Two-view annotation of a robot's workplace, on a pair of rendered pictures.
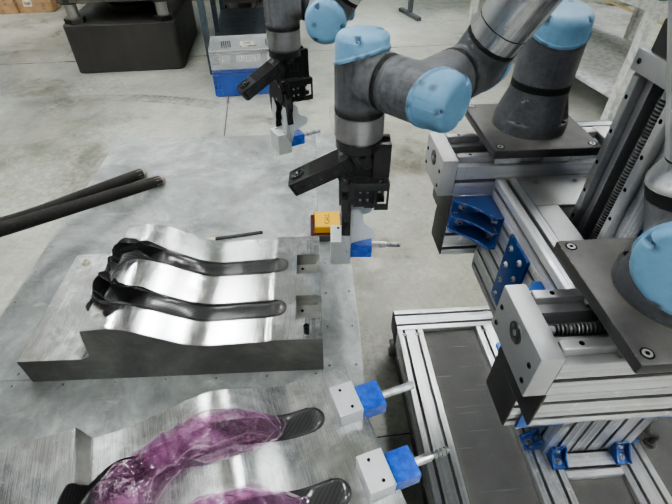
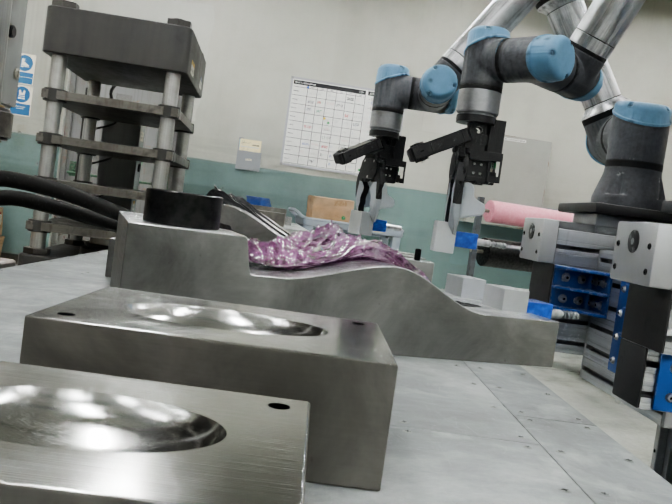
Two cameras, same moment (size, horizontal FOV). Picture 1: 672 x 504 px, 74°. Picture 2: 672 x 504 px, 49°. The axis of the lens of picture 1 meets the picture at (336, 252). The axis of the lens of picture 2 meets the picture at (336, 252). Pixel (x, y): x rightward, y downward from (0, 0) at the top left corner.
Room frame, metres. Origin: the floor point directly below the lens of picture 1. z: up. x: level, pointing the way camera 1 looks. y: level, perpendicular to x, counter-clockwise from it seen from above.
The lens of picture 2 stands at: (-0.71, 0.15, 0.95)
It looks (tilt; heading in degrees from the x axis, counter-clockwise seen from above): 3 degrees down; 1
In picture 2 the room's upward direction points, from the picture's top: 8 degrees clockwise
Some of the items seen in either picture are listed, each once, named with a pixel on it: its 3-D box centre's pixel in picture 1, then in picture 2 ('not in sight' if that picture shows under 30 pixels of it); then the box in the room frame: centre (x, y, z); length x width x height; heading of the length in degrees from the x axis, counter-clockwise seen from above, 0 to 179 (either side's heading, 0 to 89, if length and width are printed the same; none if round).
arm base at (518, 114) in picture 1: (534, 101); (630, 186); (0.90, -0.42, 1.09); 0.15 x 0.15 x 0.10
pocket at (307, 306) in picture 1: (309, 313); not in sight; (0.51, 0.05, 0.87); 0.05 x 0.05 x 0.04; 3
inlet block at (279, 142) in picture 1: (297, 136); (378, 225); (1.06, 0.10, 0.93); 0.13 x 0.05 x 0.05; 121
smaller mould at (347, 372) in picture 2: not in sight; (223, 373); (-0.25, 0.22, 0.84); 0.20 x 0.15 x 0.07; 93
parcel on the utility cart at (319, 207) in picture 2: not in sight; (329, 212); (6.55, 0.45, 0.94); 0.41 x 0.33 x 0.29; 105
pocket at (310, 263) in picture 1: (308, 270); not in sight; (0.62, 0.05, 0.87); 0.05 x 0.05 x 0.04; 3
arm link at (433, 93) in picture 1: (427, 90); (540, 61); (0.57, -0.12, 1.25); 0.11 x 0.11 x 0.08; 46
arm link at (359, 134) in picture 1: (358, 124); (478, 105); (0.63, -0.03, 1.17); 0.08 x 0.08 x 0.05
